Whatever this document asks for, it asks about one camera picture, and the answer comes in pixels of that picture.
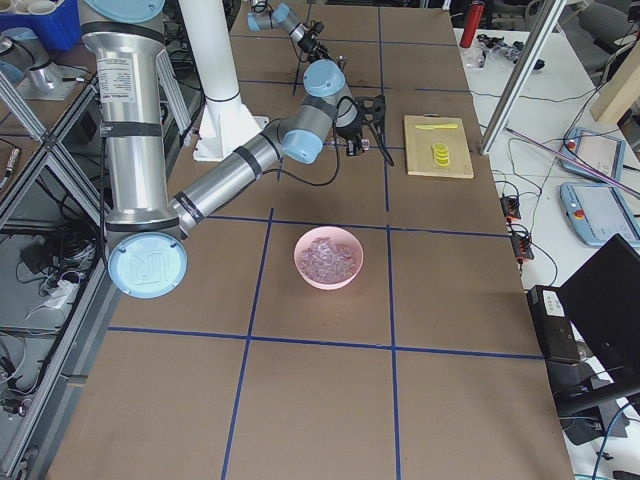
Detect steel jigger cup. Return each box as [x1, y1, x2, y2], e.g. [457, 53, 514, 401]
[336, 55, 347, 72]

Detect long thin rod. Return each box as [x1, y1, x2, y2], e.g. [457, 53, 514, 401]
[504, 127, 640, 198]

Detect grey office chair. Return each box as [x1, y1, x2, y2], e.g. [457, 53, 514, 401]
[570, 1, 638, 78]

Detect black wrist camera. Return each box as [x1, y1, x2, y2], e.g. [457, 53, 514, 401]
[361, 95, 386, 133]

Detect black monitor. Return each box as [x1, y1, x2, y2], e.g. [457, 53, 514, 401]
[556, 234, 639, 416]

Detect pink bowl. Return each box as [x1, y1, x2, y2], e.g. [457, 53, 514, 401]
[293, 226, 364, 290]

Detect yellow plastic knife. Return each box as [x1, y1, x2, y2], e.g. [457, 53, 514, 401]
[414, 123, 459, 131]

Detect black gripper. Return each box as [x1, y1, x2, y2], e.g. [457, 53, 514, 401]
[333, 95, 366, 156]
[297, 30, 325, 58]

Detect teach pendant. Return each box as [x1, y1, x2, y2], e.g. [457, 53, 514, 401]
[559, 127, 625, 181]
[559, 182, 639, 248]

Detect black box device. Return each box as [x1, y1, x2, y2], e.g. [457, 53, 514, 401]
[527, 285, 580, 365]

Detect lemon slices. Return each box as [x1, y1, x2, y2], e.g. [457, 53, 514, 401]
[431, 142, 450, 168]

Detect far teach pendant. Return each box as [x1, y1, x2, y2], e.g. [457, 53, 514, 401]
[559, 127, 625, 181]

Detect near teach pendant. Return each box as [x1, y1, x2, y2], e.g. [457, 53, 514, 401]
[559, 182, 639, 248]

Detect red thermos bottle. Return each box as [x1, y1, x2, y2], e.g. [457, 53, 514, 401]
[459, 0, 485, 49]

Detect clear plastic bag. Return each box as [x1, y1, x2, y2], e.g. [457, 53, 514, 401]
[461, 34, 524, 70]

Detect aluminium frame post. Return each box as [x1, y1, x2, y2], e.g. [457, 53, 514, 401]
[479, 0, 566, 155]

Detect clear wine glass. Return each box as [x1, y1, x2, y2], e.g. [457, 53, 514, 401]
[325, 138, 344, 151]

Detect white pedestal column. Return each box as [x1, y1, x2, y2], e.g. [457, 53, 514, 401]
[179, 0, 262, 162]

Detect blue storage bin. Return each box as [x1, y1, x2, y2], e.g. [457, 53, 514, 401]
[1, 1, 81, 51]

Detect wooden beam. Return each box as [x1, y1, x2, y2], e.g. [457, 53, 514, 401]
[591, 41, 640, 123]

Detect bamboo cutting board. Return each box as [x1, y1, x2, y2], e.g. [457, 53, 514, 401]
[403, 115, 474, 179]

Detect ice cubes pile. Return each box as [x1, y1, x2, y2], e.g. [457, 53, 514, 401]
[298, 238, 358, 284]

